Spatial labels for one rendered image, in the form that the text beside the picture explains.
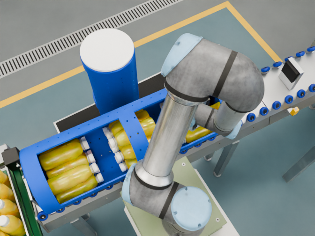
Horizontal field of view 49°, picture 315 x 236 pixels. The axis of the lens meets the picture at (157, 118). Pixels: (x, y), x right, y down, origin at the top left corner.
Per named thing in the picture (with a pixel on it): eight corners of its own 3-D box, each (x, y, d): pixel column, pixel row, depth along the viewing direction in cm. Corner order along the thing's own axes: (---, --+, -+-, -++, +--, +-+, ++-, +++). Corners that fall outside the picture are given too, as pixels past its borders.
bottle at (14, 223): (22, 240, 147) (5, 233, 130) (8, 233, 148) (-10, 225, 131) (32, 224, 150) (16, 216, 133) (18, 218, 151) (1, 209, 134)
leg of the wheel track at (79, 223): (98, 237, 233) (80, 219, 177) (90, 241, 232) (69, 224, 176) (95, 229, 235) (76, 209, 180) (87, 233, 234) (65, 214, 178)
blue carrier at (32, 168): (228, 134, 166) (245, 114, 139) (54, 217, 148) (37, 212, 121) (199, 85, 174) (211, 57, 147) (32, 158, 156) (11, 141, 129)
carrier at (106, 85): (137, 104, 263) (100, 112, 260) (128, 24, 185) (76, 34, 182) (145, 137, 251) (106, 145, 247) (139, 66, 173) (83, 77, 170)
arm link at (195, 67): (159, 228, 100) (234, 59, 72) (113, 206, 102) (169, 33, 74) (170, 202, 110) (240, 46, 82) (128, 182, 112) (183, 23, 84)
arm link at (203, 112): (204, 126, 112) (216, 99, 117) (173, 112, 114) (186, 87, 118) (200, 135, 119) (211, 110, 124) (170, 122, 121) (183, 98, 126)
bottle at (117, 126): (153, 127, 150) (114, 144, 146) (146, 117, 155) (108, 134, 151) (151, 116, 145) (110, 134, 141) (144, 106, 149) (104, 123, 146)
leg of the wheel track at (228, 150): (222, 174, 253) (241, 141, 197) (215, 178, 252) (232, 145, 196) (218, 168, 256) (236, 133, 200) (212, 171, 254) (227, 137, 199)
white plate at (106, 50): (127, 23, 184) (128, 25, 185) (76, 33, 181) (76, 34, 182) (138, 64, 172) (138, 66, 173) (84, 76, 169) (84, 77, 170)
